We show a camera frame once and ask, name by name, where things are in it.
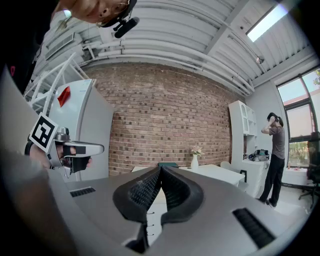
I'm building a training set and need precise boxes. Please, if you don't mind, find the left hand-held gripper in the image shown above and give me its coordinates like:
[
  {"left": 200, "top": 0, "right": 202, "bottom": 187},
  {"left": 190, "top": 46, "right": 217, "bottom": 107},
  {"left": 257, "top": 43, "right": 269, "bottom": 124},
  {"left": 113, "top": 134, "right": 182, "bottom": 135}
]
[{"left": 28, "top": 112, "right": 105, "bottom": 180}]

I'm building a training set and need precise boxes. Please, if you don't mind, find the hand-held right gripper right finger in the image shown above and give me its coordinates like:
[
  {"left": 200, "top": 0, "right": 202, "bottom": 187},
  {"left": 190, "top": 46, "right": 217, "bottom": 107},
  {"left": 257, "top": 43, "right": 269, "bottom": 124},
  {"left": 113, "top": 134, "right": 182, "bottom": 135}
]
[{"left": 149, "top": 166, "right": 305, "bottom": 256}]

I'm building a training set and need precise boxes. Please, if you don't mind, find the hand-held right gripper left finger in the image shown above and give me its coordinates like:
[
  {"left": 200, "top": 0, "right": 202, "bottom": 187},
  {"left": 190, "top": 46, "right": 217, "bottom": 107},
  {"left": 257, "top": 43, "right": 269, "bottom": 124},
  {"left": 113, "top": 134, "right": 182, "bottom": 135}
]
[{"left": 65, "top": 166, "right": 163, "bottom": 256}]

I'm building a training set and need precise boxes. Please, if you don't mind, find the person's left forearm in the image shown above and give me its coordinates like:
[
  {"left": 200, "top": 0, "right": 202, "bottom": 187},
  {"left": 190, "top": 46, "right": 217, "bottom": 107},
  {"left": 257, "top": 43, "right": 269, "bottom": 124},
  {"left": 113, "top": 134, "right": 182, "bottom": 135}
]
[{"left": 24, "top": 142, "right": 53, "bottom": 170}]

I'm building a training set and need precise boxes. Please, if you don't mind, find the person's left hand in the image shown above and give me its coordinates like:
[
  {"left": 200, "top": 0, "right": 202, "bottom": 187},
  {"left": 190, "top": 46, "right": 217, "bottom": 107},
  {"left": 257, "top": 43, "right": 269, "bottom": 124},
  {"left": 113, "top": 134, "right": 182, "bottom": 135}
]
[{"left": 55, "top": 145, "right": 77, "bottom": 161}]

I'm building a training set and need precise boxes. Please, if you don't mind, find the grey refrigerator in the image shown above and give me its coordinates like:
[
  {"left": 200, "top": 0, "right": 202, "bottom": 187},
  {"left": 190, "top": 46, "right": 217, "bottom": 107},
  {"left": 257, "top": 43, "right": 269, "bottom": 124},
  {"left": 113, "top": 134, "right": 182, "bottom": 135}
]
[{"left": 48, "top": 79, "right": 115, "bottom": 182}]

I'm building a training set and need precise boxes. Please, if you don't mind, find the white chair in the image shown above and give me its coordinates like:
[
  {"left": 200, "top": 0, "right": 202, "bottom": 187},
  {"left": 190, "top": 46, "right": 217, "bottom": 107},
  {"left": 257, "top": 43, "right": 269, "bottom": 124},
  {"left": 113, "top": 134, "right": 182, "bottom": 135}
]
[{"left": 219, "top": 161, "right": 249, "bottom": 191}]

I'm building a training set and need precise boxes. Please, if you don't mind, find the white vase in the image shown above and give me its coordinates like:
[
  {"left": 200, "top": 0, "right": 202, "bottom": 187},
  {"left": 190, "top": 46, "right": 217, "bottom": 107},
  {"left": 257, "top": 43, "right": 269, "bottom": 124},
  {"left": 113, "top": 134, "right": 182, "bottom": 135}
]
[{"left": 190, "top": 154, "right": 200, "bottom": 171}]

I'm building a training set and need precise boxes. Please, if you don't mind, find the red paper sticker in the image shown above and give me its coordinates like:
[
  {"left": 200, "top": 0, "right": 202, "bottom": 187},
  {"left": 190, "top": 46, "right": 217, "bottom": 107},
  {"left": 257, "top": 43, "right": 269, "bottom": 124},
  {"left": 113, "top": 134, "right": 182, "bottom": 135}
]
[{"left": 57, "top": 86, "right": 72, "bottom": 108}]

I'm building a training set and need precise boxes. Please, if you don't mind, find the dark teal box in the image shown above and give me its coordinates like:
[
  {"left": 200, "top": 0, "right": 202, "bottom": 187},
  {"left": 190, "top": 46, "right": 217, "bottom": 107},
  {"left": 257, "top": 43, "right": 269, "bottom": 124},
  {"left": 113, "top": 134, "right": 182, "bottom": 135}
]
[{"left": 158, "top": 161, "right": 180, "bottom": 169}]

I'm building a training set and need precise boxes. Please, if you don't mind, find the black wristband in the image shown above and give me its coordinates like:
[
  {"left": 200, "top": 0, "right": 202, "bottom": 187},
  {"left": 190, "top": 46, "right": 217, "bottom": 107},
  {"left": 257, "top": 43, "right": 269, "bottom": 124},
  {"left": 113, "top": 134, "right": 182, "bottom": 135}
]
[{"left": 24, "top": 140, "right": 35, "bottom": 156}]

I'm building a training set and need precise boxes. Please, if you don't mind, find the black teal device pile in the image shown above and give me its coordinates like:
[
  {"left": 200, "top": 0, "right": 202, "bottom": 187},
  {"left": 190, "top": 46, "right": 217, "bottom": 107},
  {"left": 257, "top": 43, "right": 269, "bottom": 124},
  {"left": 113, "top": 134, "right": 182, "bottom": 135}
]
[{"left": 248, "top": 149, "right": 271, "bottom": 162}]

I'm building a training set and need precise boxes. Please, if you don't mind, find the white metal rack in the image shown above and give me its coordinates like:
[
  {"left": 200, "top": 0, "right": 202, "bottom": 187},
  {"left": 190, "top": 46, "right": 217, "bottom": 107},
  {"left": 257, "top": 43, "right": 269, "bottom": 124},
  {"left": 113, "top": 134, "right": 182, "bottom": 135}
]
[{"left": 23, "top": 52, "right": 87, "bottom": 114}]

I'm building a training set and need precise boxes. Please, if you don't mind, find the white cabinet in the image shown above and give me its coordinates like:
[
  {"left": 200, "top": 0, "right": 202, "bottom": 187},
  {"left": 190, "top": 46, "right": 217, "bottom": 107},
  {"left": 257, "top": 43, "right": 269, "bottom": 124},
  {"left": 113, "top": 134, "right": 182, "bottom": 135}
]
[{"left": 228, "top": 100, "right": 271, "bottom": 199}]

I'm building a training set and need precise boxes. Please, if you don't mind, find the black office chair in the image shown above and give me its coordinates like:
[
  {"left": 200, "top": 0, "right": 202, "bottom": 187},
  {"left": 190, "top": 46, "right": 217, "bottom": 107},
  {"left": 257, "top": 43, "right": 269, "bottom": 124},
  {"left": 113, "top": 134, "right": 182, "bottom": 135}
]
[{"left": 298, "top": 132, "right": 320, "bottom": 209}]

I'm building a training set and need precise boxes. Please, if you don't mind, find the window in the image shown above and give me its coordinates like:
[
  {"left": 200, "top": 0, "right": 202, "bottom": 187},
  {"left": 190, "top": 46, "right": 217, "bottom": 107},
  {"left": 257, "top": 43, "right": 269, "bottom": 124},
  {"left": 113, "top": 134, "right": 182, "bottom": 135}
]
[{"left": 276, "top": 68, "right": 320, "bottom": 171}]

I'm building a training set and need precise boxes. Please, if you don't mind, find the black printed T-shirt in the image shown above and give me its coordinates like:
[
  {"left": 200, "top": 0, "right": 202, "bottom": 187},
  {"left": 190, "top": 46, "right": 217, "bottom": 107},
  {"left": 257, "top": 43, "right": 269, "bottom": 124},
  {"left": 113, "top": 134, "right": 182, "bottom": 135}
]
[{"left": 0, "top": 0, "right": 61, "bottom": 96}]

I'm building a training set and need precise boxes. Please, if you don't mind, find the person's head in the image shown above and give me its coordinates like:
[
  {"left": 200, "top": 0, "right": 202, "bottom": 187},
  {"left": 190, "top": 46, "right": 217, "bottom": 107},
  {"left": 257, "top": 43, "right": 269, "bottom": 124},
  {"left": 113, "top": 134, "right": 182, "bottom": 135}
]
[{"left": 58, "top": 0, "right": 131, "bottom": 25}]

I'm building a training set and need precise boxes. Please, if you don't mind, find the long ceiling light panel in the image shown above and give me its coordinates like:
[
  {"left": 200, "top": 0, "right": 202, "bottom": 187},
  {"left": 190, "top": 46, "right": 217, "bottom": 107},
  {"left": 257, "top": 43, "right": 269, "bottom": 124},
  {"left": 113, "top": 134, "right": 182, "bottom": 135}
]
[{"left": 246, "top": 3, "right": 290, "bottom": 43}]

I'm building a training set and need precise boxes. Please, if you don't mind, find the black head-mounted camera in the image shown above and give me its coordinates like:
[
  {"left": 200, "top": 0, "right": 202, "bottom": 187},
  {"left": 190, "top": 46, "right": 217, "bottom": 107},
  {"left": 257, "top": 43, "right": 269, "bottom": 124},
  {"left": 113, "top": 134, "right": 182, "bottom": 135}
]
[{"left": 96, "top": 0, "right": 141, "bottom": 39}]

